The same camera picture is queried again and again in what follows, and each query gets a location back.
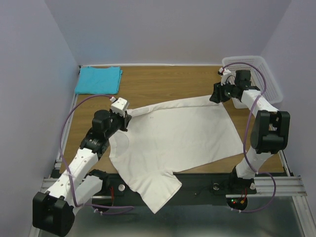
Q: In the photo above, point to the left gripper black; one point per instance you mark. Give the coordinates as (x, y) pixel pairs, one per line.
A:
(125, 120)

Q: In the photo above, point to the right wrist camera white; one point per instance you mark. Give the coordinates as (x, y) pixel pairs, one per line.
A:
(225, 75)

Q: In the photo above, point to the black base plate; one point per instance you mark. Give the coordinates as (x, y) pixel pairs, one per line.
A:
(197, 189)

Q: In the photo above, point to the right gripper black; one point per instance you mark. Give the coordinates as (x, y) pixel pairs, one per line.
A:
(217, 93)

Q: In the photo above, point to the white t shirt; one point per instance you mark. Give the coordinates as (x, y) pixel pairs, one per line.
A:
(165, 138)

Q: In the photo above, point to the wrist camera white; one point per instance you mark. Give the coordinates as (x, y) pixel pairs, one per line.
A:
(225, 75)
(119, 106)

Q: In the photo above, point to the folded blue t shirt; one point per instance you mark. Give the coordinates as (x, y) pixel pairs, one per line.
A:
(99, 80)

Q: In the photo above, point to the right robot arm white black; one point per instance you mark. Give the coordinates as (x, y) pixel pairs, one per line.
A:
(270, 130)

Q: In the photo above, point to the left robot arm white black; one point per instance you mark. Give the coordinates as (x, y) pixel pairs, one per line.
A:
(55, 209)

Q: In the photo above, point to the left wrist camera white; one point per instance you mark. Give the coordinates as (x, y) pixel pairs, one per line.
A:
(119, 106)

